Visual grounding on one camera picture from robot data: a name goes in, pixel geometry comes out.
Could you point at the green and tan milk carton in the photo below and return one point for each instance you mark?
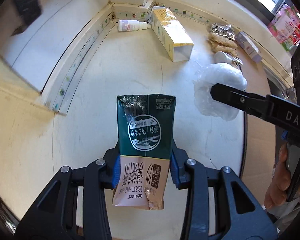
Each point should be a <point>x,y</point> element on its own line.
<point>145,134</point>

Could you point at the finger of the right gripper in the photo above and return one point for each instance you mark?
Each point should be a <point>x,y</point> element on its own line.
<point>253,104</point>

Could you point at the lower black cabinet handle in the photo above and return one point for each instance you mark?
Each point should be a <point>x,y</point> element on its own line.
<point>28,11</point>

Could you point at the crumpled aluminium foil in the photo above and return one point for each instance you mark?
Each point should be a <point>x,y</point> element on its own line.
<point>223,30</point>

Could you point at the person's right hand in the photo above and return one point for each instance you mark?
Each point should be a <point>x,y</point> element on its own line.
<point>276,192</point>

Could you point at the yellow honeycomb box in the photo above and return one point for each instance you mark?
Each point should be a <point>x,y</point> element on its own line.
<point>171,34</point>

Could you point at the small white bottle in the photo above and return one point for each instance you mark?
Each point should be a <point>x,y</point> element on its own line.
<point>132,25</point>

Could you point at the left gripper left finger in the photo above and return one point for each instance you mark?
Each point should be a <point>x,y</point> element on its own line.
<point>73,205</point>

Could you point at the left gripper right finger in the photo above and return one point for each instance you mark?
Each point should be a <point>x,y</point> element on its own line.
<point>219,205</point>

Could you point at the pink snack packet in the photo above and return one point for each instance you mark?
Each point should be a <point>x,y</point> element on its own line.
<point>285,26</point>

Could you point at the lilac carton box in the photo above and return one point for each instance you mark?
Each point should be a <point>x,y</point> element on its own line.
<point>248,46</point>

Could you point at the clear plastic bag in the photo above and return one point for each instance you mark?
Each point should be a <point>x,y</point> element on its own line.
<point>209,75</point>

